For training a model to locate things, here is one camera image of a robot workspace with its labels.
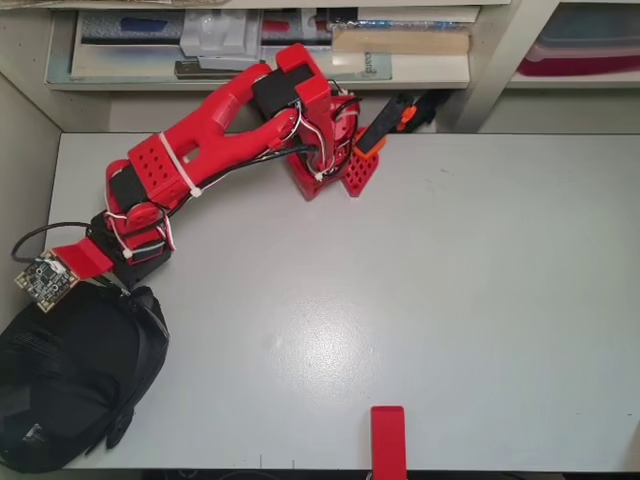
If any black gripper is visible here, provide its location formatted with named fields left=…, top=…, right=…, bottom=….
left=87, top=213, right=174, bottom=291

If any black camera cable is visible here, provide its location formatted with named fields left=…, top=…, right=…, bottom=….
left=10, top=221, right=94, bottom=264

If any white shallow tray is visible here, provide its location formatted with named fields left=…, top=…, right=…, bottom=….
left=43, top=7, right=474, bottom=92

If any white flat box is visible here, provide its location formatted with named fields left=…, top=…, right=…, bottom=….
left=357, top=3, right=482, bottom=24

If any black orange table clamp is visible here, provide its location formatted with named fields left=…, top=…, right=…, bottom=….
left=357, top=92, right=451, bottom=156

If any red clamp block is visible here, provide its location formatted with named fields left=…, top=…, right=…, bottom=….
left=370, top=405, right=409, bottom=480

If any grey metal stapler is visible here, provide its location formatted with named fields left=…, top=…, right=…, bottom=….
left=173, top=55, right=265, bottom=80

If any dark blister pack red tool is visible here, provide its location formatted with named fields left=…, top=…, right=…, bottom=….
left=259, top=7, right=334, bottom=46

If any wrist camera board red bracket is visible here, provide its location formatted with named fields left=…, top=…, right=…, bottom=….
left=13, top=238, right=115, bottom=315

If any black baseball cap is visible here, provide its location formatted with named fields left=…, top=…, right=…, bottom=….
left=0, top=285, right=170, bottom=475

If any pink lidded plastic container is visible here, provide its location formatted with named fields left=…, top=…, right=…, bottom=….
left=514, top=2, right=640, bottom=79

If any dark blister pack blue tool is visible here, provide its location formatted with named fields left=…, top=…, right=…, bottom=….
left=79, top=9, right=184, bottom=47

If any wooden plank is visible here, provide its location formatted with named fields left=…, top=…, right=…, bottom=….
left=330, top=22, right=474, bottom=55

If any white shelf unit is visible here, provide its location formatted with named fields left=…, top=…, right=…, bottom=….
left=0, top=0, right=640, bottom=135

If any white plastic packaging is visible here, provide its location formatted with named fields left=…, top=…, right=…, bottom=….
left=179, top=8, right=261, bottom=57

